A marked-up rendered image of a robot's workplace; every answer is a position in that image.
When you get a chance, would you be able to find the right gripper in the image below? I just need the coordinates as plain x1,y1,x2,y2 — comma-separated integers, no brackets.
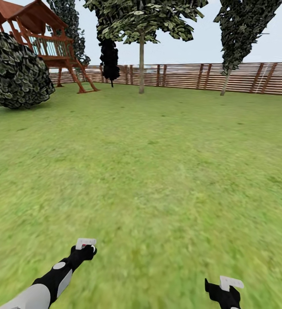
205,279,240,304

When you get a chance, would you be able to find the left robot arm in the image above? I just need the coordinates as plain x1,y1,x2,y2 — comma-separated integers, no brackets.
0,238,97,309

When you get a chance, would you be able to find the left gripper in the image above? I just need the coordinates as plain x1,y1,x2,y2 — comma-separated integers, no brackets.
71,245,94,265

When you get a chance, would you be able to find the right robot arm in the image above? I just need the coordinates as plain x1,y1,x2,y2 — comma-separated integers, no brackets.
205,276,244,309

